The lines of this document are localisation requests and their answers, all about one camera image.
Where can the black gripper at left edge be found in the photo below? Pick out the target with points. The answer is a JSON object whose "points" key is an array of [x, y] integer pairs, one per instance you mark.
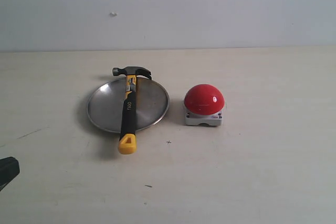
{"points": [[9, 169]]}

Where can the red dome push button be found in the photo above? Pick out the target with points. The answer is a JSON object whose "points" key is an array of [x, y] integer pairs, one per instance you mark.
{"points": [[204, 104]]}

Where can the black and yellow claw hammer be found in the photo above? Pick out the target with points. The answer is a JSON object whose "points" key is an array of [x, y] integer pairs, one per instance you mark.
{"points": [[127, 141]]}

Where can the round stainless steel plate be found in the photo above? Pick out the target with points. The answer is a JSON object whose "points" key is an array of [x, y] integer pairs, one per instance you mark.
{"points": [[104, 107]]}

